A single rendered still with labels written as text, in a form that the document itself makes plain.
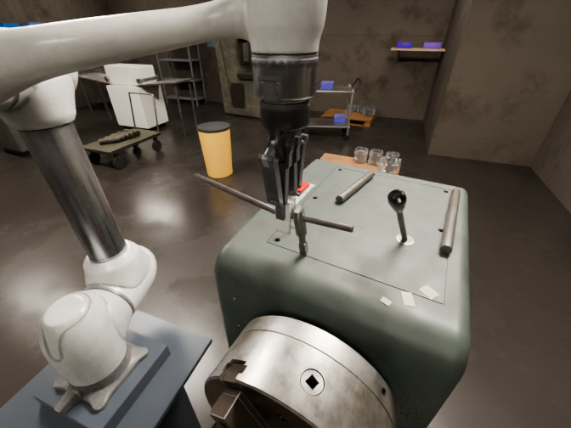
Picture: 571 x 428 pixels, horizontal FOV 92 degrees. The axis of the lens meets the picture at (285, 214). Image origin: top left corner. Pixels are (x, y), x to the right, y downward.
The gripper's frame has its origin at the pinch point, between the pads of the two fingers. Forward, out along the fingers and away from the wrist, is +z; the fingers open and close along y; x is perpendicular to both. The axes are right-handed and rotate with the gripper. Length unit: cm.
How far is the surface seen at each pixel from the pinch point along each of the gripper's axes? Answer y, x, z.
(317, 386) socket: 19.8, 15.5, 11.8
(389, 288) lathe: -0.3, 20.7, 9.5
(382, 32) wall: -629, -121, -23
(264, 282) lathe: 7.3, -0.7, 11.7
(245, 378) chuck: 23.3, 6.0, 12.4
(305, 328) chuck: 12.8, 10.5, 11.3
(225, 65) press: -480, -402, 34
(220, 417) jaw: 28.0, 5.0, 15.2
